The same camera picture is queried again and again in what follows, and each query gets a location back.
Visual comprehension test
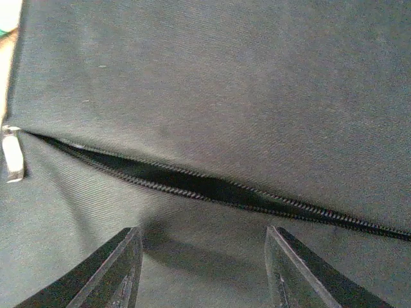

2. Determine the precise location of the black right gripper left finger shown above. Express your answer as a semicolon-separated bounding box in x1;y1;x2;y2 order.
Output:
17;227;143;308

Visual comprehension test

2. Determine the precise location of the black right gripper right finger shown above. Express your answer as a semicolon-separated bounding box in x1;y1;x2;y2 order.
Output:
265;226;391;307

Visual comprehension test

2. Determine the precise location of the black student backpack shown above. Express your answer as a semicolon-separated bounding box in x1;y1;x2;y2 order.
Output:
1;1;410;307

